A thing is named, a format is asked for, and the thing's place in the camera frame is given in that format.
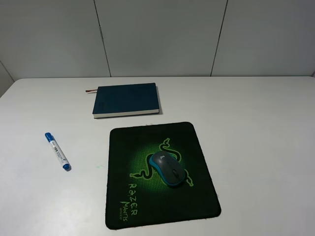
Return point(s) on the black green Razer mouse pad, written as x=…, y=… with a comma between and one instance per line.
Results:
x=136, y=194

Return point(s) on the black teal computer mouse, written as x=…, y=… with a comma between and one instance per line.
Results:
x=170, y=170

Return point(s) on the blue and white marker pen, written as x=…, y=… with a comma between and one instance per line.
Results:
x=58, y=152

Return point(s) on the dark blue notebook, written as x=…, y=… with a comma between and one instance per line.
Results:
x=125, y=100

